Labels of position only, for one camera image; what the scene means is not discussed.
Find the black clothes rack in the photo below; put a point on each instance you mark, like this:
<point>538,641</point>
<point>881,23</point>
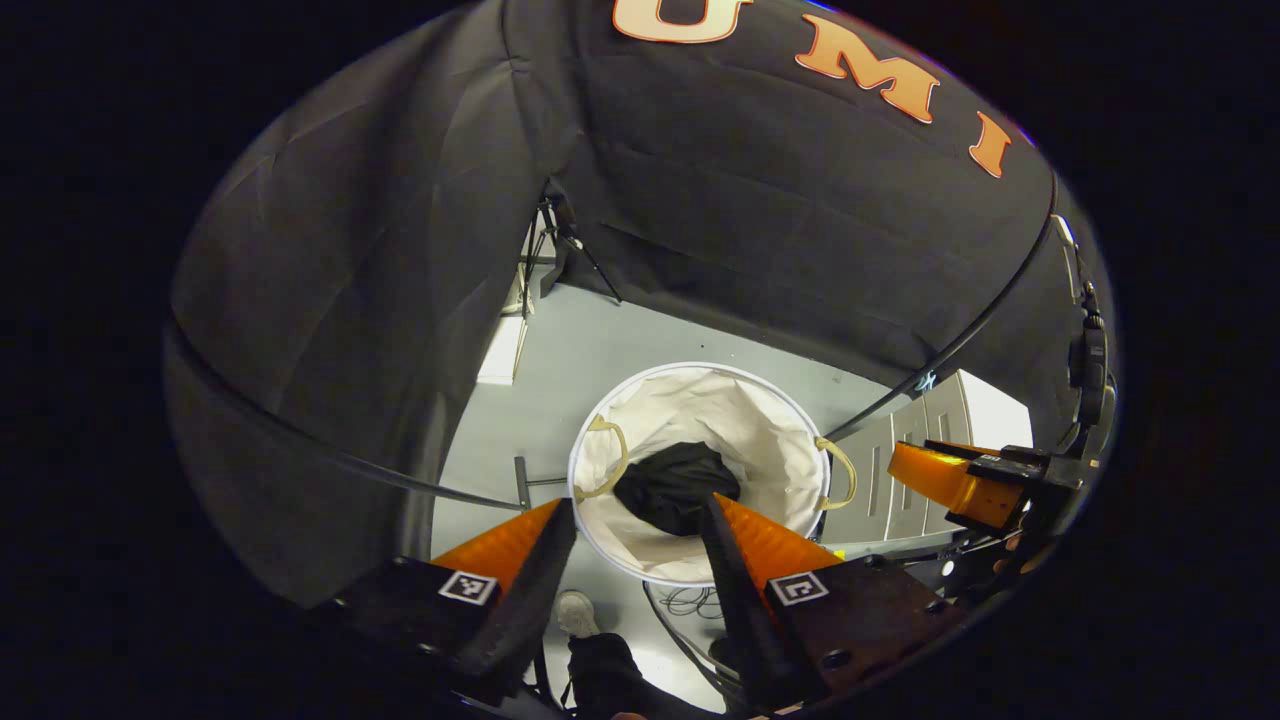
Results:
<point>520,480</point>

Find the black backdrop cloth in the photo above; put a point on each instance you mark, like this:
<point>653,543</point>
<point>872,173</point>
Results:
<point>750,200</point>

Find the white fabric laundry hamper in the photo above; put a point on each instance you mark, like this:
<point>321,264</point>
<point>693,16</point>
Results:
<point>730,420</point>

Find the black tripod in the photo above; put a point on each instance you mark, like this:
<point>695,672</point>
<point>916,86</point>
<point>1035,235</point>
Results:
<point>560,232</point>

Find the cyan tie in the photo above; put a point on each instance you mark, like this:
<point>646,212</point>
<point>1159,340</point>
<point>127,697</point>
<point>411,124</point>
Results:
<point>926,381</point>

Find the white floor box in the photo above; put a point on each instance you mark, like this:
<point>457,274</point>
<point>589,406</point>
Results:
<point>500,355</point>

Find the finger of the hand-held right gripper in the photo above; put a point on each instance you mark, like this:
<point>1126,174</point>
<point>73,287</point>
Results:
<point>945,480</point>

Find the white drawer cabinet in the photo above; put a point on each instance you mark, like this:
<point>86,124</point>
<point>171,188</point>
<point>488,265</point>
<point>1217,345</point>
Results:
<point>900,480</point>

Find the person's dark trouser leg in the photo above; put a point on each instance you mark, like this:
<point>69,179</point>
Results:
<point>610,675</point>

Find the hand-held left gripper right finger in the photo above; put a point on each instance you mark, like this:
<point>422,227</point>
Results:
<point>740,610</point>

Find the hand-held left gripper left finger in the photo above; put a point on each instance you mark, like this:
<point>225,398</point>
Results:
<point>525,610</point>

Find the person's white shoe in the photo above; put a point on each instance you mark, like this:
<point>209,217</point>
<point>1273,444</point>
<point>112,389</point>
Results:
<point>577,612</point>

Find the black knit garment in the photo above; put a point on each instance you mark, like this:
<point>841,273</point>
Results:
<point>675,485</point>

